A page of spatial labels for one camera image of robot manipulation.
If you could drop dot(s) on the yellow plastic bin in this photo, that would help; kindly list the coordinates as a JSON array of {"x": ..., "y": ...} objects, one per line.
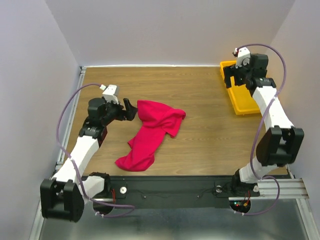
[{"x": 241, "y": 100}]

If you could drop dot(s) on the front aluminium frame rail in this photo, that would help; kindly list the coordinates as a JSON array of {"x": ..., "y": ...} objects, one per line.
[{"x": 282, "y": 190}]

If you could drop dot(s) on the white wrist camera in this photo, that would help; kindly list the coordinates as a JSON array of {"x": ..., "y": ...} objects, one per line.
[
  {"x": 110, "y": 93},
  {"x": 242, "y": 56}
]

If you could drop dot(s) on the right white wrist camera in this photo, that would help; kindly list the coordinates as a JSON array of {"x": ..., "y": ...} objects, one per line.
[{"x": 242, "y": 56}]

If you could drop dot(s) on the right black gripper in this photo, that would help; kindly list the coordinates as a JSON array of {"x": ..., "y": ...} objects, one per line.
[{"x": 235, "y": 75}]

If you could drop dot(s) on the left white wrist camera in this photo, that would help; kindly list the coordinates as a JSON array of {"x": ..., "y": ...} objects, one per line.
[{"x": 110, "y": 93}]

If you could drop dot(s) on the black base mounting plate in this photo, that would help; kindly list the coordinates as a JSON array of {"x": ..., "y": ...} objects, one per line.
[{"x": 197, "y": 199}]

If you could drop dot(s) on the aluminium frame rail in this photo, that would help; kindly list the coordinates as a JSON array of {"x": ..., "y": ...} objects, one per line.
[
  {"x": 282, "y": 190},
  {"x": 68, "y": 112}
]

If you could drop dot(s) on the left aluminium frame rail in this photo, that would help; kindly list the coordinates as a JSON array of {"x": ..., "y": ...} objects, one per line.
[{"x": 68, "y": 112}]

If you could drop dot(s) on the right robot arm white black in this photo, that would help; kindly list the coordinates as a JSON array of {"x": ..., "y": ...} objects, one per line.
[{"x": 281, "y": 141}]

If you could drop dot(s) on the small electronics board with leds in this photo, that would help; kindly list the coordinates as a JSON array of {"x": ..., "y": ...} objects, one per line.
[{"x": 240, "y": 205}]

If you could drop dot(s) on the red polo t shirt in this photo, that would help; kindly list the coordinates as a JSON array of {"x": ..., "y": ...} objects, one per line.
[{"x": 158, "y": 119}]

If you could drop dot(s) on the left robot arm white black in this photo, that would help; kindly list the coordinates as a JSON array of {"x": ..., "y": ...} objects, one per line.
[{"x": 91, "y": 136}]

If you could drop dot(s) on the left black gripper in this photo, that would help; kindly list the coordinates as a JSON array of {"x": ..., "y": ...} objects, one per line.
[{"x": 122, "y": 112}]

